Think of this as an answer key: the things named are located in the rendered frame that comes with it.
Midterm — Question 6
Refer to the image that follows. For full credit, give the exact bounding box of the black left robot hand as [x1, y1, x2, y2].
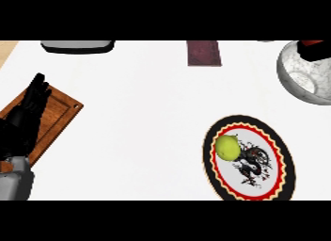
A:
[0, 72, 53, 162]

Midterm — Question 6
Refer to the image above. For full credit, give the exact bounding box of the yellow-green tomato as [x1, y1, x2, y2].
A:
[213, 134, 244, 163]

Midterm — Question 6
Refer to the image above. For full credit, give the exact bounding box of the black red patterned plate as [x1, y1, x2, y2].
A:
[201, 114, 297, 201]

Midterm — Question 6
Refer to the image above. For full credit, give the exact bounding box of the white marble bowl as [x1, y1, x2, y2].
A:
[274, 40, 331, 106]

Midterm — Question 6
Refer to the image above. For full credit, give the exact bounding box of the brown wooden cutting board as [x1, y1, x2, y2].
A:
[0, 83, 84, 175]

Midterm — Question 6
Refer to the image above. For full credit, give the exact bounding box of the black and grey appliance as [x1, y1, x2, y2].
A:
[38, 40, 117, 56]

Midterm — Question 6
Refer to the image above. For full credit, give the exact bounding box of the dark red rectangular block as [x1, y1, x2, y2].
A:
[186, 40, 224, 68]

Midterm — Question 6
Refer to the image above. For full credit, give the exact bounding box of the black box with red top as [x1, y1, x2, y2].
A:
[295, 40, 331, 63]

